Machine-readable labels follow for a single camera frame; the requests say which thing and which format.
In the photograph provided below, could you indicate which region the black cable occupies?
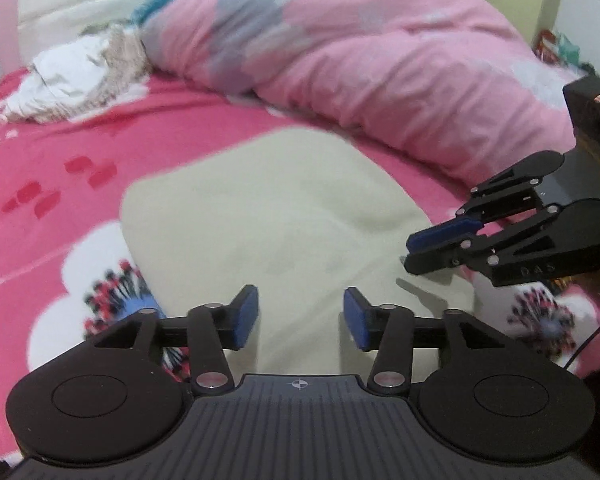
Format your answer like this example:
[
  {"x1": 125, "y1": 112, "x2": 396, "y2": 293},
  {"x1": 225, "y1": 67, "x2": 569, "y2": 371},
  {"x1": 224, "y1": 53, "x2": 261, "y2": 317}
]
[{"x1": 565, "y1": 305, "x2": 600, "y2": 372}]

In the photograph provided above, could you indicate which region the white crumpled garment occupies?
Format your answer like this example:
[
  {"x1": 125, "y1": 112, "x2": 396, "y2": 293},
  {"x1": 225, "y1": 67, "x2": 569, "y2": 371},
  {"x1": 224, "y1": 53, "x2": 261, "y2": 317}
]
[{"x1": 2, "y1": 37, "x2": 117, "y2": 117}]

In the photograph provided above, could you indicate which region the beige checkered garment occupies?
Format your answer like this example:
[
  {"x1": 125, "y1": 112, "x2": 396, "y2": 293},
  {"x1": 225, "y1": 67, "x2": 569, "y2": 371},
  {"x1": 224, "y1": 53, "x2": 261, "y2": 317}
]
[{"x1": 30, "y1": 25, "x2": 149, "y2": 127}]

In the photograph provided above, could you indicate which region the beige zip jacket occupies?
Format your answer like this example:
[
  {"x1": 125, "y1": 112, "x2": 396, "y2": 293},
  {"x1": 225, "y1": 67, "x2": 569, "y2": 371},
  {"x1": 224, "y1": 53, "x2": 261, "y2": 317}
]
[{"x1": 120, "y1": 127, "x2": 482, "y2": 377}]

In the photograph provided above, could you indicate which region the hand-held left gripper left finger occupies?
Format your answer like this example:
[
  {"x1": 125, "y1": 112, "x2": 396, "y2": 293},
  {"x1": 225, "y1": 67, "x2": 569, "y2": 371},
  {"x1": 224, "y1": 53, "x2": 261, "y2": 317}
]
[{"x1": 87, "y1": 284, "x2": 260, "y2": 396}]

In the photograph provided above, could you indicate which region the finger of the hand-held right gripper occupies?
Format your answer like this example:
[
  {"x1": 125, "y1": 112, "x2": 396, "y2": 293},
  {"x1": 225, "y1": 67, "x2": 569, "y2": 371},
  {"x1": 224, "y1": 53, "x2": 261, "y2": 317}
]
[
  {"x1": 406, "y1": 151, "x2": 566, "y2": 256},
  {"x1": 401, "y1": 205, "x2": 562, "y2": 277}
]

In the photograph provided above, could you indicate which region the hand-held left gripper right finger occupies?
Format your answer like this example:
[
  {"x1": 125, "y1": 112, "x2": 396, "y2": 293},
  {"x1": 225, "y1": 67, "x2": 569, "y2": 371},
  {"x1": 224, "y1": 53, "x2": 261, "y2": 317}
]
[{"x1": 343, "y1": 287, "x2": 511, "y2": 396}]

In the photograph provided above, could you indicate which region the pink quilt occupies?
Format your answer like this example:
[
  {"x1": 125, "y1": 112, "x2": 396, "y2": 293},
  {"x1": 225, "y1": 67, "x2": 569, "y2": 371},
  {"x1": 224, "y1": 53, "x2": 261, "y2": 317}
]
[{"x1": 140, "y1": 0, "x2": 582, "y2": 192}]

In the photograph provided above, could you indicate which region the pink floral blanket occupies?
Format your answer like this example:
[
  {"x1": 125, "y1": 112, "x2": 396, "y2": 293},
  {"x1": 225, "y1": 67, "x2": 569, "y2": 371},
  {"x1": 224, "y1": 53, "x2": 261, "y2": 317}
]
[{"x1": 0, "y1": 67, "x2": 600, "y2": 461}]

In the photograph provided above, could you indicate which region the pink bed headboard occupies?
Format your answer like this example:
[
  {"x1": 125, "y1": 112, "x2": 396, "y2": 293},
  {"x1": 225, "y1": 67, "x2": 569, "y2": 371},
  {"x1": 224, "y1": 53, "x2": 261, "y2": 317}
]
[{"x1": 0, "y1": 0, "x2": 192, "y2": 97}]

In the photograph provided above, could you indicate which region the teal cloth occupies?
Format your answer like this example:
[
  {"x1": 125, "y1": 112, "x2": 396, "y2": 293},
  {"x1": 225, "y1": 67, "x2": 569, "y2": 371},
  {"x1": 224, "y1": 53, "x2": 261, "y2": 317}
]
[{"x1": 129, "y1": 0, "x2": 207, "y2": 27}]

